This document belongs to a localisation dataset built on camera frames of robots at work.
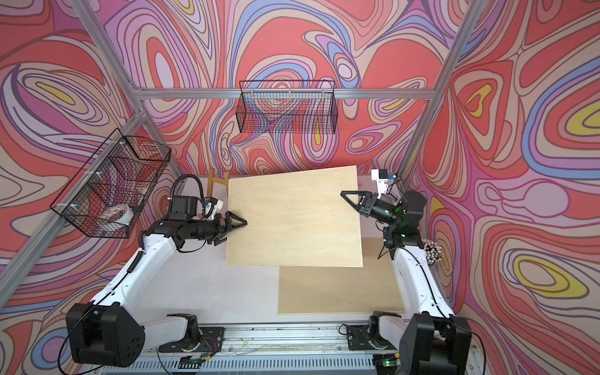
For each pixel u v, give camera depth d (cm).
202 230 67
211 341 72
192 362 71
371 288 84
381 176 65
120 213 72
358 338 73
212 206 70
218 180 90
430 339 39
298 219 71
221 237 69
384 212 62
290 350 73
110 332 39
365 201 62
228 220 69
